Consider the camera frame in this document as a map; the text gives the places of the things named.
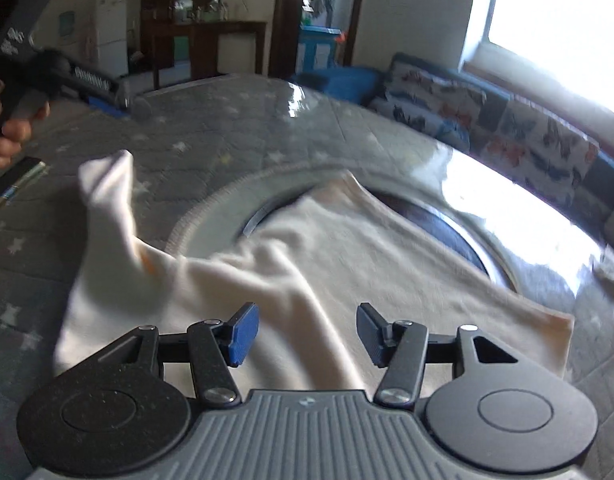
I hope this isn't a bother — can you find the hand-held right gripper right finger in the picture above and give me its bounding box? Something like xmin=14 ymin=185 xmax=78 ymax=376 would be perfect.
xmin=356 ymin=302 xmax=525 ymax=407

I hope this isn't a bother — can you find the white refrigerator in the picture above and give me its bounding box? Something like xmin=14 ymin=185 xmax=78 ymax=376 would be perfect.
xmin=94 ymin=0 xmax=130 ymax=78

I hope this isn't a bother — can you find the round black induction cooktop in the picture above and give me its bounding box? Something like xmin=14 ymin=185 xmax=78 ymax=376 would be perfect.
xmin=244 ymin=185 xmax=520 ymax=293

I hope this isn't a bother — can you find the dark wooden door frame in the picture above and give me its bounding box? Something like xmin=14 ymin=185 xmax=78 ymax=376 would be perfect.
xmin=269 ymin=0 xmax=368 ymax=78

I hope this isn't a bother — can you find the dark wooden cabinet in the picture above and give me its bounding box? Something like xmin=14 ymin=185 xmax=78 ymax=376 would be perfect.
xmin=139 ymin=0 xmax=268 ymax=86

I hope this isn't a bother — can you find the cream garment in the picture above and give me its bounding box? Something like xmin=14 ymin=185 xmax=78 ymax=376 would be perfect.
xmin=54 ymin=150 xmax=575 ymax=396

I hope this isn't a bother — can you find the blue sofa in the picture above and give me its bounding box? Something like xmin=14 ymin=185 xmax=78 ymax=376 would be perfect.
xmin=307 ymin=52 xmax=614 ymax=221

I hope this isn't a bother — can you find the butterfly print pillow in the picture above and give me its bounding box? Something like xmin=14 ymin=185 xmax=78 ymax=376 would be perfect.
xmin=470 ymin=100 xmax=600 ymax=206
xmin=369 ymin=90 xmax=473 ymax=153
xmin=387 ymin=54 xmax=488 ymax=111

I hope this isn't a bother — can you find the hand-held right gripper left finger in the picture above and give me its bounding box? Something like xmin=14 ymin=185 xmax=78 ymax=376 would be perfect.
xmin=94 ymin=302 xmax=260 ymax=407

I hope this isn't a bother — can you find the blue plastic chair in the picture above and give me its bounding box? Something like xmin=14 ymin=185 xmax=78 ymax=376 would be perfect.
xmin=297 ymin=25 xmax=347 ymax=73

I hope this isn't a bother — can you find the person's left hand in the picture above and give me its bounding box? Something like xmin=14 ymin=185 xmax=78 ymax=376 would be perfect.
xmin=0 ymin=79 xmax=52 ymax=170

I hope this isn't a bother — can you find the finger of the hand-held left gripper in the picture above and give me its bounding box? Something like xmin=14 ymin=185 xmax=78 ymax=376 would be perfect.
xmin=62 ymin=62 xmax=138 ymax=116

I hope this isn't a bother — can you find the window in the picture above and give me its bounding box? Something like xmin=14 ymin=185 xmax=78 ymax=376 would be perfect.
xmin=480 ymin=0 xmax=614 ymax=116

